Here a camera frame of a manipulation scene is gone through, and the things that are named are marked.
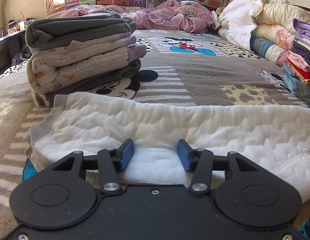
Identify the white quilted garment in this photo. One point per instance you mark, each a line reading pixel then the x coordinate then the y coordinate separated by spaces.
pixel 170 122

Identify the black desk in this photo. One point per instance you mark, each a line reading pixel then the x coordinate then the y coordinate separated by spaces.
pixel 7 45

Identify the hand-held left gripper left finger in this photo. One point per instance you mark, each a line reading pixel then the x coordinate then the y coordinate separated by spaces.
pixel 126 155

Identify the cartoon printed brown blanket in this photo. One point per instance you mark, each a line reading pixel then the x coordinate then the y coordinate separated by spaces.
pixel 195 80

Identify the teal striped folded blanket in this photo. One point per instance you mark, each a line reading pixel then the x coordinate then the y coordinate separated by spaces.
pixel 262 47

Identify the purple duvet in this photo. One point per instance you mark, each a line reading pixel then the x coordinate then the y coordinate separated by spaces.
pixel 170 15

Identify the white quilt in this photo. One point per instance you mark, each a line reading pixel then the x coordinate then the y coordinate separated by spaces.
pixel 236 20

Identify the desk clutter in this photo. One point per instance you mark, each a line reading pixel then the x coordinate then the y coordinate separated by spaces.
pixel 14 26

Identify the pile of colourful clothes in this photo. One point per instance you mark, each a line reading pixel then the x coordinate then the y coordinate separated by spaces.
pixel 302 62

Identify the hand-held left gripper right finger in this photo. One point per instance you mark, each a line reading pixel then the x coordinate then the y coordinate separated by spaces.
pixel 183 155

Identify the cream quilted folded garment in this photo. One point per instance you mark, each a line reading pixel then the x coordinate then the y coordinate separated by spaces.
pixel 77 66

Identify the cream floral quilt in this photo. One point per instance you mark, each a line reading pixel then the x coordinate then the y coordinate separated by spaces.
pixel 279 15

